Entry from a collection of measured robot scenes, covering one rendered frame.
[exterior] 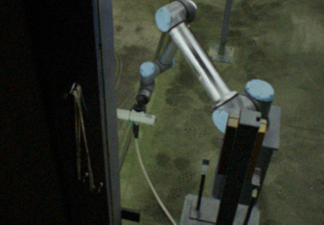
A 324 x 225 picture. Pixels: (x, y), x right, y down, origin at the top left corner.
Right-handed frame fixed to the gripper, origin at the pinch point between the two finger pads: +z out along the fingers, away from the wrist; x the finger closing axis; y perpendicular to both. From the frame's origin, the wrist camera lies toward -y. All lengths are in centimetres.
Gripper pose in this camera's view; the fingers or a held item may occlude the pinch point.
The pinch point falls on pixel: (134, 121)
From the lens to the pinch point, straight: 286.3
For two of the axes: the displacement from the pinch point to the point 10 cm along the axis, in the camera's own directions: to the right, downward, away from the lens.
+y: -0.3, 7.2, 6.9
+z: -2.4, 6.7, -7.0
